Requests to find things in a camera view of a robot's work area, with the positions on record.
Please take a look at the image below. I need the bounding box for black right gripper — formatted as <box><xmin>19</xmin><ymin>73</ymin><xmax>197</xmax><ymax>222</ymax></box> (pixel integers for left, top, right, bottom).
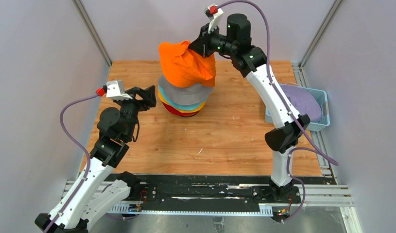
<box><xmin>188</xmin><ymin>22</ymin><xmax>236</xmax><ymax>59</ymax></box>

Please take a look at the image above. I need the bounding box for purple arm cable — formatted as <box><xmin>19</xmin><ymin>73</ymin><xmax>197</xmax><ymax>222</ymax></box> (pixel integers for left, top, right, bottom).
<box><xmin>217</xmin><ymin>0</ymin><xmax>339</xmax><ymax>223</ymax></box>
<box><xmin>42</xmin><ymin>93</ymin><xmax>140</xmax><ymax>233</ymax></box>

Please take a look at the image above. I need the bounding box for light blue plastic basket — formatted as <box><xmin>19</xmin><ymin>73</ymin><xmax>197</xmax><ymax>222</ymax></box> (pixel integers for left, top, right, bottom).
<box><xmin>264</xmin><ymin>82</ymin><xmax>331</xmax><ymax>133</ymax></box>

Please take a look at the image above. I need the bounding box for yellow bucket hat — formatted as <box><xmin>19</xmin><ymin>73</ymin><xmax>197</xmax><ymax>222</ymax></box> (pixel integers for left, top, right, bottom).
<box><xmin>157</xmin><ymin>91</ymin><xmax>206</xmax><ymax>113</ymax></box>

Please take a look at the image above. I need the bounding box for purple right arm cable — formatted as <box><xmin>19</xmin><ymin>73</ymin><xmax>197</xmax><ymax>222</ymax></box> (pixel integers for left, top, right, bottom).
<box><xmin>217</xmin><ymin>0</ymin><xmax>339</xmax><ymax>223</ymax></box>

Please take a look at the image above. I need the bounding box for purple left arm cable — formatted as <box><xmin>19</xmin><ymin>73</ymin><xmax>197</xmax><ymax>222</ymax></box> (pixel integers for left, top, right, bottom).
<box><xmin>42</xmin><ymin>93</ymin><xmax>140</xmax><ymax>233</ymax></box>

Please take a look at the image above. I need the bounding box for red bucket hat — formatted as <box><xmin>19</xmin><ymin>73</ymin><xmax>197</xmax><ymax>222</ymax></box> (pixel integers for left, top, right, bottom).
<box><xmin>162</xmin><ymin>103</ymin><xmax>199</xmax><ymax>117</ymax></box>

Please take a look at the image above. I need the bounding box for grey hat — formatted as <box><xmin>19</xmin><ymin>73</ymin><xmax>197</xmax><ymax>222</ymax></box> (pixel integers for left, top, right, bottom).
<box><xmin>157</xmin><ymin>75</ymin><xmax>214</xmax><ymax>105</ymax></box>

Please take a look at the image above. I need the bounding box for aluminium frame rail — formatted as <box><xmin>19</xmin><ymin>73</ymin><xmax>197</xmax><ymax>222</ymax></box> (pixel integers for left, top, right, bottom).
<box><xmin>50</xmin><ymin>180</ymin><xmax>362</xmax><ymax>233</ymax></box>

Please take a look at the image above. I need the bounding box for lavender hat in basket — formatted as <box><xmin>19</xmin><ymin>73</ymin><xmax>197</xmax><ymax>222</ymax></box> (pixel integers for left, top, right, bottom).
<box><xmin>280</xmin><ymin>84</ymin><xmax>322</xmax><ymax>122</ymax></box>

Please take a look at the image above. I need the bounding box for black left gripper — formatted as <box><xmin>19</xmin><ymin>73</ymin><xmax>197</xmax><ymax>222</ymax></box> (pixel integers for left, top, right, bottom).
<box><xmin>115</xmin><ymin>84</ymin><xmax>156</xmax><ymax>140</ymax></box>

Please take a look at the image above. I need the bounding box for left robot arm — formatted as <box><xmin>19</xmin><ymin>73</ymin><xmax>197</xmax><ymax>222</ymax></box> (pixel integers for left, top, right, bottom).
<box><xmin>35</xmin><ymin>80</ymin><xmax>156</xmax><ymax>233</ymax></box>

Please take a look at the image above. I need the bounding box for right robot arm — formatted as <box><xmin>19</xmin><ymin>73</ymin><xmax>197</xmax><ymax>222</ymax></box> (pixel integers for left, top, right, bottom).
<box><xmin>189</xmin><ymin>12</ymin><xmax>310</xmax><ymax>202</ymax></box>

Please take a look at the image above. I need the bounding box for orange hat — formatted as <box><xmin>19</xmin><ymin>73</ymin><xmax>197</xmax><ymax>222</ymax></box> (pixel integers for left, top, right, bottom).
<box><xmin>158</xmin><ymin>40</ymin><xmax>216</xmax><ymax>88</ymax></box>

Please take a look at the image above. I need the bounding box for light blue bucket hat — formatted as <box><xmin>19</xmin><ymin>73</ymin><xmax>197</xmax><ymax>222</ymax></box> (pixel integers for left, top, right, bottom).
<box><xmin>158</xmin><ymin>85</ymin><xmax>211</xmax><ymax>108</ymax></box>

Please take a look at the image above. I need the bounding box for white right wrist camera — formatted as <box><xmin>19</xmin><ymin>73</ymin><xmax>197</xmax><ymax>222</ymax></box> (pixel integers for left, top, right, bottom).
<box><xmin>205</xmin><ymin>4</ymin><xmax>224</xmax><ymax>33</ymax></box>

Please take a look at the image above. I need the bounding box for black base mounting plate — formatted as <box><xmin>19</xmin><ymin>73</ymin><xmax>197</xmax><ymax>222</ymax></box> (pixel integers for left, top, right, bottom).
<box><xmin>91</xmin><ymin>173</ymin><xmax>302</xmax><ymax>213</ymax></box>

